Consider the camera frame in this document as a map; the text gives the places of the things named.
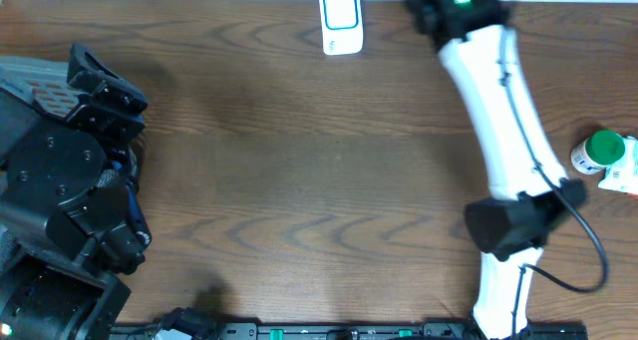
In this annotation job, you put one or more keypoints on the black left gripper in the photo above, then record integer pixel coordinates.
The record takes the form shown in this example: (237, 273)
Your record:
(126, 110)

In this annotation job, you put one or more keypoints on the green lid jar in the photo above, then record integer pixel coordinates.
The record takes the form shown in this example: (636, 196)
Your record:
(598, 152)

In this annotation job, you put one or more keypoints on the light blue wet wipes pack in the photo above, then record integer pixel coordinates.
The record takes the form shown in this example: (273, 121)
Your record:
(622, 175)

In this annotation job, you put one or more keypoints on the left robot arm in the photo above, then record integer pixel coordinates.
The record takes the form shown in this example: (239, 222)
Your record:
(71, 224)

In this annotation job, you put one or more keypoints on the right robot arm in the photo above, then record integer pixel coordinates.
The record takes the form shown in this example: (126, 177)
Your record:
(530, 194)

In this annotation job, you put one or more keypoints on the white barcode scanner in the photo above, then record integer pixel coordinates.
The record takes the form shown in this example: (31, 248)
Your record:
(342, 27)

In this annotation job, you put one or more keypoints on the grey plastic basket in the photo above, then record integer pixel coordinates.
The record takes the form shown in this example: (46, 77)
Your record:
(37, 148)

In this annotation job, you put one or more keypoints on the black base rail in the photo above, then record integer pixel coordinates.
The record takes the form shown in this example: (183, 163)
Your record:
(185, 323)

